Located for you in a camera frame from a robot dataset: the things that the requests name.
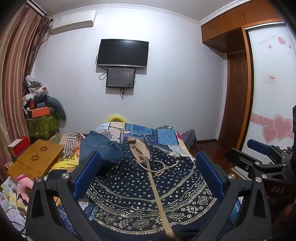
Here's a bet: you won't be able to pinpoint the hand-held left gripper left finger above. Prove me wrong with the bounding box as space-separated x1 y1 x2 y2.
25 151 104 241

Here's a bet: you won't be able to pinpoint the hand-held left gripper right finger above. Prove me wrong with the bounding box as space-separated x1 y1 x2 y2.
183 151 272 241

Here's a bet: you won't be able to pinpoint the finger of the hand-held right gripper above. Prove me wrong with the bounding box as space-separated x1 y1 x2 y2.
225 148 292 179
246 138 289 161

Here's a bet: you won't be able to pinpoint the yellow cloth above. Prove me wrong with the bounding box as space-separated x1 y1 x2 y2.
50 155 80 172

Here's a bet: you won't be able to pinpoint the blue denim jeans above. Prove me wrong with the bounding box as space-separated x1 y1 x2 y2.
80 131 123 164

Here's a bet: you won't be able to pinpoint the striped beige cloth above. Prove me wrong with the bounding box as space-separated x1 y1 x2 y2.
47 132 89 154

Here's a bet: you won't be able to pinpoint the grey purple cloth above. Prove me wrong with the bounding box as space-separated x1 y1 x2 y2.
179 129 197 149

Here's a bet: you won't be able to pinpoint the brown wooden door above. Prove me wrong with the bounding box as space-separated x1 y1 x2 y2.
218 50 251 147

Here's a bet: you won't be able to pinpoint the wooden lap desk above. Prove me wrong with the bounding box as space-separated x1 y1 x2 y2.
7 139 65 180

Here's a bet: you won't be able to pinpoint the green box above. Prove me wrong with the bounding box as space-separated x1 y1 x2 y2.
26 115 60 142

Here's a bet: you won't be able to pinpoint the pink toy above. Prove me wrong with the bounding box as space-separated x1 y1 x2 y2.
15 174 34 200

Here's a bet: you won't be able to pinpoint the red box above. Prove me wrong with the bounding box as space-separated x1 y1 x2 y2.
7 136 30 158

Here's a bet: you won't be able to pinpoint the grey stuffed pillow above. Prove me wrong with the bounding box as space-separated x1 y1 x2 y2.
45 96 67 121

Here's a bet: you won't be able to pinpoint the orange box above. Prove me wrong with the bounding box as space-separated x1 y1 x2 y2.
31 107 52 118

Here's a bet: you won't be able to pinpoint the pile of papers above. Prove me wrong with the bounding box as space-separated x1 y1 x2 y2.
0 176 29 232

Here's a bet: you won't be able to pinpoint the pile of clutter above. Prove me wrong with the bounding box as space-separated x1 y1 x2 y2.
22 75 50 109

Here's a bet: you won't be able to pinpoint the wooden overhead cabinet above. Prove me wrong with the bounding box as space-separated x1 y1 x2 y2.
201 9 286 54

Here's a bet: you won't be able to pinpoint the striped brown curtain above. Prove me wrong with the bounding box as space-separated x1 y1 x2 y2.
0 9 53 176

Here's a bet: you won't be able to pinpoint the white air conditioner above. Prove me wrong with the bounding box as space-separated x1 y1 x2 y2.
51 10 97 35

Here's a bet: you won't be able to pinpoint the black monitor cable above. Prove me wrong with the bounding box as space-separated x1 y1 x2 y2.
119 87 130 101

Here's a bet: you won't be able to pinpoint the small black wall monitor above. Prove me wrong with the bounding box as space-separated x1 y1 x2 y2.
106 67 136 88

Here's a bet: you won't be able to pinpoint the black wall television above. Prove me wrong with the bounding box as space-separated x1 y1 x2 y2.
97 39 149 69

